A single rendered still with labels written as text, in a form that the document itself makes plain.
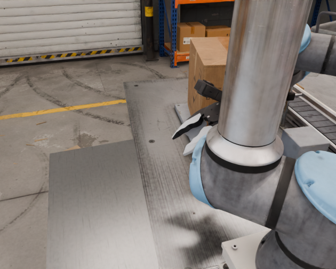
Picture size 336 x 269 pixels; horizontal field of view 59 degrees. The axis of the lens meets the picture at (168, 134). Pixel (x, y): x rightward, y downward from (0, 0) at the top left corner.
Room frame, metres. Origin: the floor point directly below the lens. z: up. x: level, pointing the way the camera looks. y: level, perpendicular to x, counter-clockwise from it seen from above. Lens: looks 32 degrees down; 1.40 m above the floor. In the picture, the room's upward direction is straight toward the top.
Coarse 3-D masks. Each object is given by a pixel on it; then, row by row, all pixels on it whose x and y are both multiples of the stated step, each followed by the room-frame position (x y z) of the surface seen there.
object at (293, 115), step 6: (300, 96) 1.11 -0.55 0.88; (288, 108) 1.00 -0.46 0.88; (282, 114) 1.03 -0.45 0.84; (288, 114) 1.00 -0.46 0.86; (294, 114) 0.96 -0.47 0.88; (324, 114) 0.96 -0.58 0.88; (288, 120) 0.99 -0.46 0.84; (294, 120) 0.95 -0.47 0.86; (300, 120) 0.92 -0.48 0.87; (294, 126) 0.94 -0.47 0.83; (300, 126) 0.91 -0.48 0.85; (312, 126) 0.87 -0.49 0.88; (318, 132) 0.83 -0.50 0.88; (330, 144) 0.76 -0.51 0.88; (330, 150) 0.76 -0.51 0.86
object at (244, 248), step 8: (264, 232) 0.40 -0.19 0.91; (232, 240) 0.38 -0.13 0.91; (240, 240) 0.38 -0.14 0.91; (248, 240) 0.38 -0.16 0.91; (256, 240) 0.38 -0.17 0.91; (224, 248) 0.36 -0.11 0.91; (232, 248) 0.36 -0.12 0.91; (240, 248) 0.36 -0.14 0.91; (248, 248) 0.36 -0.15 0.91; (256, 248) 0.36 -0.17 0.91; (224, 256) 0.36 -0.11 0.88; (232, 256) 0.34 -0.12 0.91; (240, 256) 0.34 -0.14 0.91; (248, 256) 0.34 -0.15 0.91; (224, 264) 0.37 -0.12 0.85; (232, 264) 0.33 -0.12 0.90; (240, 264) 0.33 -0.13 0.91; (248, 264) 0.33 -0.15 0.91
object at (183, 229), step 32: (128, 96) 1.21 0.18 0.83; (160, 96) 1.21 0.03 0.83; (320, 96) 1.21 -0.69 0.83; (160, 128) 0.94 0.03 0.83; (160, 160) 0.74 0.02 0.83; (160, 192) 0.60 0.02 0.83; (160, 224) 0.49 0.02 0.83; (192, 224) 0.49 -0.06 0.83; (224, 224) 0.49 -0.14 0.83; (256, 224) 0.49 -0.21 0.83; (160, 256) 0.40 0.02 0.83; (192, 256) 0.40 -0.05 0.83
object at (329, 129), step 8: (296, 104) 1.03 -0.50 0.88; (304, 104) 1.03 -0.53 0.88; (296, 112) 0.97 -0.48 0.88; (304, 112) 0.97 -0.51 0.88; (312, 112) 0.97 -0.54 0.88; (312, 120) 0.91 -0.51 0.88; (320, 120) 0.91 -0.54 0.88; (328, 120) 0.91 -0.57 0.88; (320, 128) 0.85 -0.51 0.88; (328, 128) 0.85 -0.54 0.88; (328, 136) 0.80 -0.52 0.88
